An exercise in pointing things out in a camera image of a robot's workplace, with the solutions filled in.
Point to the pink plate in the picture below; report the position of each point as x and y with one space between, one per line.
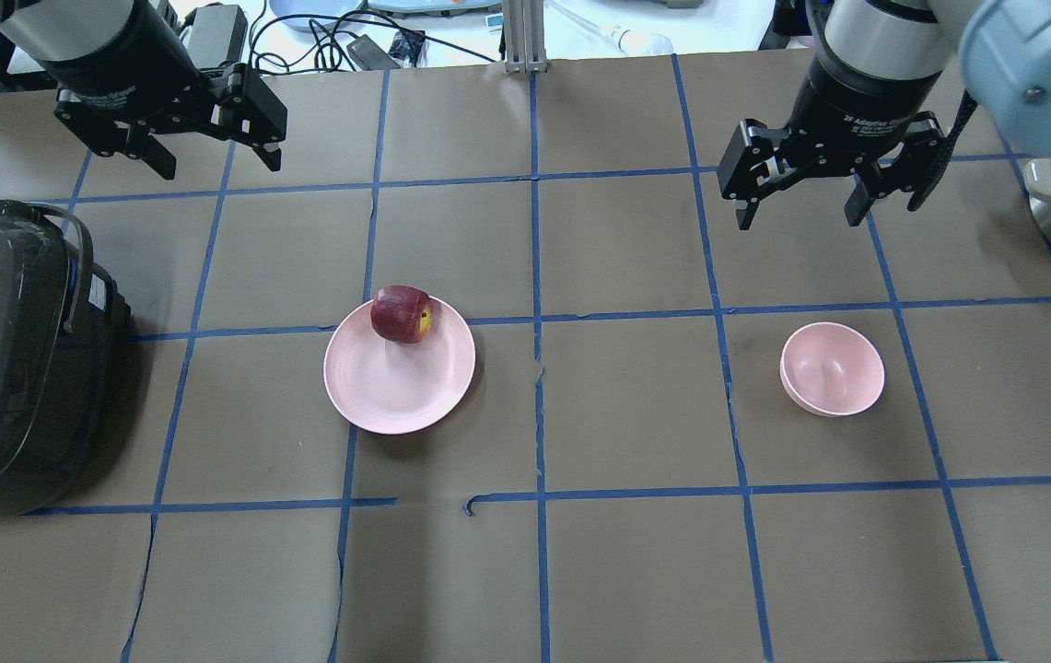
396 388

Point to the clear plastic bottle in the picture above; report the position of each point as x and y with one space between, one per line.
630 42

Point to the grey electronics box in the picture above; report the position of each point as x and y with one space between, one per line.
216 37

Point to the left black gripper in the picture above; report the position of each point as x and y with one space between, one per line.
117 52

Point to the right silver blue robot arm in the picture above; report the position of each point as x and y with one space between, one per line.
975 55

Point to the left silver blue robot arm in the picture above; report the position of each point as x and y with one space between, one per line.
129 72

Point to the aluminium frame post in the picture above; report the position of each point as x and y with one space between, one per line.
522 36

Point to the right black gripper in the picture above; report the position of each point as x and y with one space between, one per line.
859 103

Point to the red apple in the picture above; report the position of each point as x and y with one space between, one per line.
402 314

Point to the pink bowl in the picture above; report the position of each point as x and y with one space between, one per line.
831 370

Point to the black power adapter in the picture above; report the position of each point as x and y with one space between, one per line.
367 55

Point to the dark grey rice cooker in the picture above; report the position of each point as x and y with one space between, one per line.
61 314

